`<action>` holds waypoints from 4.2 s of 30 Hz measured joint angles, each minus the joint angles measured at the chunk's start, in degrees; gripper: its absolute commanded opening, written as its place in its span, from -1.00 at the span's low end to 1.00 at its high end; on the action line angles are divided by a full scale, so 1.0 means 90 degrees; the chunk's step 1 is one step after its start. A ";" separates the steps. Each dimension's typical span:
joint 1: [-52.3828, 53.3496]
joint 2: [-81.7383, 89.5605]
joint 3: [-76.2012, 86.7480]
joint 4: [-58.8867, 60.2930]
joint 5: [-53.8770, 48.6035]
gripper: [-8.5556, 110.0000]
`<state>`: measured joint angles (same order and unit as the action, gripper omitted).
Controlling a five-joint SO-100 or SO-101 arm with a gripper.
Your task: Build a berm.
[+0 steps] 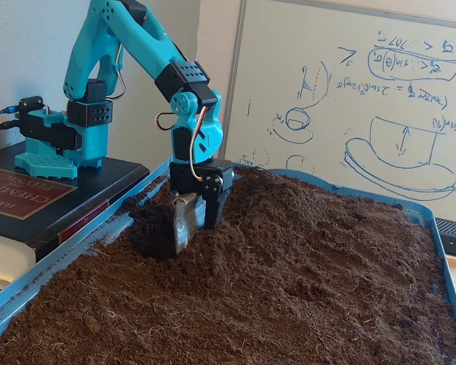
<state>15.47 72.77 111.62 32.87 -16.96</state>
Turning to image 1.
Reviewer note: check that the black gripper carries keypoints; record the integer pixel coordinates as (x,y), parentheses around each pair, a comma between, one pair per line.
(185,178)

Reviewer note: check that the brown soil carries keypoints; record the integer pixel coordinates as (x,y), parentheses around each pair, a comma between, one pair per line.
(289,285)

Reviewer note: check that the teal robot arm with base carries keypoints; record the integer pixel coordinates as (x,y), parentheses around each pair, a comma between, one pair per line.
(137,42)

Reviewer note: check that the blue plastic tray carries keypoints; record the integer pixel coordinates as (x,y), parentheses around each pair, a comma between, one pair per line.
(61,254)

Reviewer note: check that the black chemistry physics handbook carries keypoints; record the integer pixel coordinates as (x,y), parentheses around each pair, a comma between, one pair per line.
(23,205)

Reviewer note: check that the whiteboard with blue drawings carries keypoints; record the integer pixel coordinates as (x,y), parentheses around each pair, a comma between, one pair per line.
(365,114)

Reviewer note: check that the perforated electronics box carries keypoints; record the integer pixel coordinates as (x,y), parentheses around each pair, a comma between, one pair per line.
(454,237)

